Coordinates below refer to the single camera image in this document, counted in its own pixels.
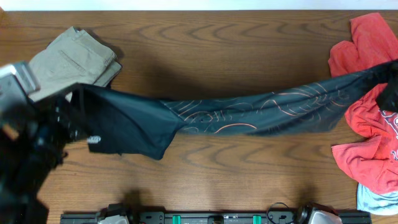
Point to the red t-shirt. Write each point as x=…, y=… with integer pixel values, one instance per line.
x=372, y=163

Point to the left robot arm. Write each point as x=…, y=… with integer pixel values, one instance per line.
x=23, y=172

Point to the black printed sports jersey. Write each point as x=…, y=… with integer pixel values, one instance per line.
x=122, y=123

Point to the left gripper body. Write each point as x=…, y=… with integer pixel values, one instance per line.
x=42, y=145

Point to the light blue garment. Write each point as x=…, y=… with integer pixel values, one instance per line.
x=368, y=201

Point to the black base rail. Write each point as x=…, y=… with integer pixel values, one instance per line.
x=116, y=213

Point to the folded khaki trousers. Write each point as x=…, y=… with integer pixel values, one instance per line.
x=73, y=57

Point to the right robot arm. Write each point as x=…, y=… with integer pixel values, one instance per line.
x=314, y=213

